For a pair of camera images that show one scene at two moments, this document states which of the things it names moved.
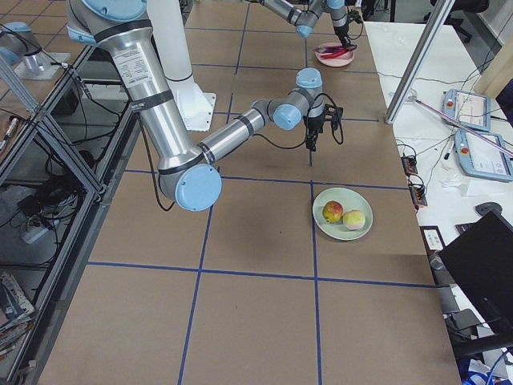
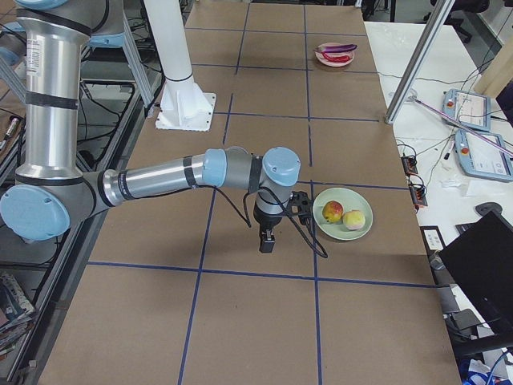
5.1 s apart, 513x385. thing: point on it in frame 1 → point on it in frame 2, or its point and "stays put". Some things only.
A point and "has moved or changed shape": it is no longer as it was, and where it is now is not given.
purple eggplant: (329, 49) stays put
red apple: (333, 211) stays put
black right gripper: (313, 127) → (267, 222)
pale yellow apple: (353, 220) stays put
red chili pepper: (333, 54) has moved or changed shape
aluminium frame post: (443, 10) stays put
